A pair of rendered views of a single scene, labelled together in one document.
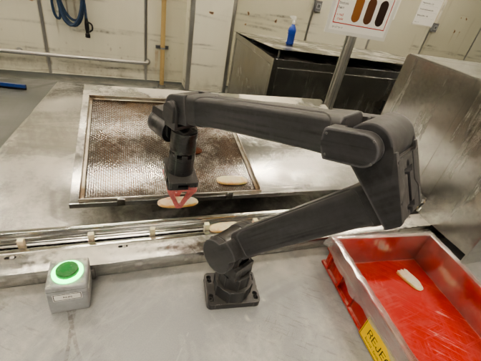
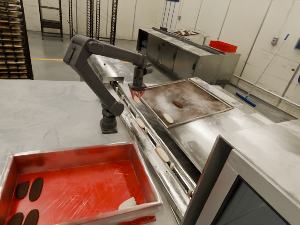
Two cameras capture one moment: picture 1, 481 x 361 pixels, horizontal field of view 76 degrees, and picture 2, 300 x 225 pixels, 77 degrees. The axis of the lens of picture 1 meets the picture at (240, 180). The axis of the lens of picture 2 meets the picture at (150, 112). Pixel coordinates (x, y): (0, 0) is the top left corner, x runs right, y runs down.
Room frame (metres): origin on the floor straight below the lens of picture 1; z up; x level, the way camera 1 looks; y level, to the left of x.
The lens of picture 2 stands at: (0.57, -0.94, 1.46)
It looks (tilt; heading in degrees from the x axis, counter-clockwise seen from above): 29 degrees down; 83
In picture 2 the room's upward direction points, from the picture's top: 11 degrees clockwise
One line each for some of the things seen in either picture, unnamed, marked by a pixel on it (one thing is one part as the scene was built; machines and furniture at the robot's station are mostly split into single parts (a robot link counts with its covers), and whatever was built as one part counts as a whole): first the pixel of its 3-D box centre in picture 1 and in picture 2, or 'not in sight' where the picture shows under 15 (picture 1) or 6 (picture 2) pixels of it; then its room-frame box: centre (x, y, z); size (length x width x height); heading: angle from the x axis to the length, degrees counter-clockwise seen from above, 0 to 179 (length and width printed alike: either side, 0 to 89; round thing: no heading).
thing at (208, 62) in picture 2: not in sight; (179, 52); (1.65, 4.22, 0.51); 3.00 x 1.26 x 1.03; 114
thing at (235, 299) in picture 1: (232, 280); (109, 121); (0.46, -0.03, 0.86); 0.12 x 0.09 x 0.08; 108
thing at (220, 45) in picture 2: not in sight; (222, 46); (2.43, 3.47, 0.93); 0.51 x 0.36 x 0.13; 118
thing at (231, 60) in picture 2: not in sight; (215, 68); (2.43, 3.47, 0.44); 0.70 x 0.55 x 0.87; 114
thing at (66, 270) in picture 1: (67, 271); not in sight; (0.37, 0.29, 0.90); 0.04 x 0.04 x 0.02
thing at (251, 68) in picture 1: (327, 97); not in sight; (3.33, -0.73, 0.51); 1.93 x 1.05 x 1.02; 114
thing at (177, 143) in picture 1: (182, 137); (139, 72); (0.59, 0.14, 1.12); 0.07 x 0.06 x 0.07; 52
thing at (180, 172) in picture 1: (181, 162); (137, 81); (0.59, 0.14, 1.05); 0.10 x 0.07 x 0.07; 25
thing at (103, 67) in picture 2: not in sight; (97, 57); (0.15, 1.11, 0.89); 1.25 x 0.18 x 0.09; 114
